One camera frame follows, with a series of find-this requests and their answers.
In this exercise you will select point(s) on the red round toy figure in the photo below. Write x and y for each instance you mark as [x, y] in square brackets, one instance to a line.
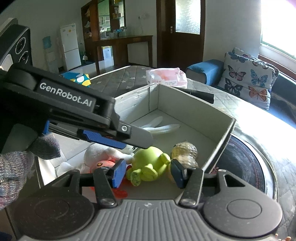
[104, 164]

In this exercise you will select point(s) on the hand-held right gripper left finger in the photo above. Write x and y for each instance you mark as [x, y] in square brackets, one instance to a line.
[119, 172]

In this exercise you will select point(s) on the black elongated object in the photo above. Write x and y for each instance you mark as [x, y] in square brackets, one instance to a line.
[201, 95]

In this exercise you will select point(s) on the white rabbit plush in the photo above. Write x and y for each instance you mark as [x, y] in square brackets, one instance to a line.
[101, 153]

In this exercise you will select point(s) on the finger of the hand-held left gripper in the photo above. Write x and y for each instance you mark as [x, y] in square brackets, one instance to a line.
[46, 128]
[104, 140]

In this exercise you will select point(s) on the white refrigerator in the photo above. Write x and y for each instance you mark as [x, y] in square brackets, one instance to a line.
[69, 46]

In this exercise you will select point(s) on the pink tissue pack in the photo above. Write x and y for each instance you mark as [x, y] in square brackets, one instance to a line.
[166, 75]

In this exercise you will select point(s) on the orange round toy figure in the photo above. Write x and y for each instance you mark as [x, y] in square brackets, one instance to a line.
[186, 153]

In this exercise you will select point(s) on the blue yellow spotted box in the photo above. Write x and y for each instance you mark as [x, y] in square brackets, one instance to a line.
[77, 78]

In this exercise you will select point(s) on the green round toy figure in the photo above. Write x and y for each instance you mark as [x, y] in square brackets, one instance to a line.
[148, 162]

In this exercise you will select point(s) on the brown door with glass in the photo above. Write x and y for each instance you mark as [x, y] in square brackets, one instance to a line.
[166, 46]

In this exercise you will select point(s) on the water dispenser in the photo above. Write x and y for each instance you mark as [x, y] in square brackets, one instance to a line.
[49, 53]

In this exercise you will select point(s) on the blue sofa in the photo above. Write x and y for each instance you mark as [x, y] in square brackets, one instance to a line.
[203, 69]

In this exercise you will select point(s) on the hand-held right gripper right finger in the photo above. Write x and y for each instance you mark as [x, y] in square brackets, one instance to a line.
[178, 173]

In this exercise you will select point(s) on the window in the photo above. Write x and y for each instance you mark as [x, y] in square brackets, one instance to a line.
[279, 23]

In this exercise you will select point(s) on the dark wooden cabinet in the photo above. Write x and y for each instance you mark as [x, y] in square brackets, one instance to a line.
[122, 44]

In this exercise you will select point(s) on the person's left hand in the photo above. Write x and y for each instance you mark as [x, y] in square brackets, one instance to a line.
[13, 173]

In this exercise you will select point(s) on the grey cardboard box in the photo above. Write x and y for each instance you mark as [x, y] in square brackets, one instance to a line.
[196, 111]

